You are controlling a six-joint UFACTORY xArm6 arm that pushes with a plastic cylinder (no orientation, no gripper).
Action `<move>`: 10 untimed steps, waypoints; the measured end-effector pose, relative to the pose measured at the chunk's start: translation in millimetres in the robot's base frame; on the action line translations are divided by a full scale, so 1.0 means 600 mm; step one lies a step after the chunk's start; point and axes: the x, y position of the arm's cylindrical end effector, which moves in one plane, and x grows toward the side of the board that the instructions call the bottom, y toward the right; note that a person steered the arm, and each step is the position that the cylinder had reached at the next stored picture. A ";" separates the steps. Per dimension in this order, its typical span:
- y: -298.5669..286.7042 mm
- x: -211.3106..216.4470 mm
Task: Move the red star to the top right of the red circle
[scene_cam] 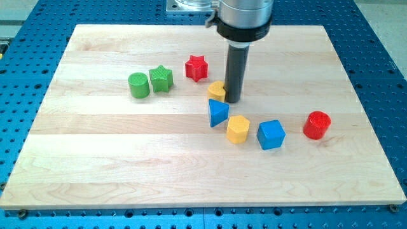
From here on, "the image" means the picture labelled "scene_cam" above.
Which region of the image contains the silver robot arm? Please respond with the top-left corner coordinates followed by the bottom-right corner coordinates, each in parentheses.
top-left (205, 0), bottom-right (274, 43)

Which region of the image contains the red star block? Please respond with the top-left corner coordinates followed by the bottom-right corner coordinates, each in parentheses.
top-left (185, 55), bottom-right (208, 82)

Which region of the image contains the green star block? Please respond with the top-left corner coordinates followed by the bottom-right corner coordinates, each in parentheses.
top-left (149, 65), bottom-right (173, 92)

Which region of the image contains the blue triangle block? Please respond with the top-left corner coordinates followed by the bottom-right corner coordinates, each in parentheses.
top-left (209, 99), bottom-right (230, 127)

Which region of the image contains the yellow heart block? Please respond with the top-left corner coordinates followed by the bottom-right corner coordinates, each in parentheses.
top-left (207, 81), bottom-right (226, 102)

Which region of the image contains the yellow hexagon block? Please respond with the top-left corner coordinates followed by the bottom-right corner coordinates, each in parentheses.
top-left (226, 115), bottom-right (250, 144)

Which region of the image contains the light wooden board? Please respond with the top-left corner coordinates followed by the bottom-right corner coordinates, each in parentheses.
top-left (1, 25), bottom-right (406, 210)

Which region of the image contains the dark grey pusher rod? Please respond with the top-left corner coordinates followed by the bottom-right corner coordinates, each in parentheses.
top-left (224, 41), bottom-right (250, 103)

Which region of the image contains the blue cube block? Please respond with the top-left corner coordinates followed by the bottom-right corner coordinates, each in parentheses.
top-left (257, 120), bottom-right (286, 150)

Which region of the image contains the green cylinder block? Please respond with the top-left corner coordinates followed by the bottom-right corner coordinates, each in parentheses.
top-left (128, 73), bottom-right (150, 99)

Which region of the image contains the red cylinder block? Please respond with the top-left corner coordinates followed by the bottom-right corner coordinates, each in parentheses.
top-left (303, 111), bottom-right (331, 140)

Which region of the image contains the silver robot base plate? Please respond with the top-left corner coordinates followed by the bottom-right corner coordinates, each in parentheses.
top-left (165, 0), bottom-right (219, 15)

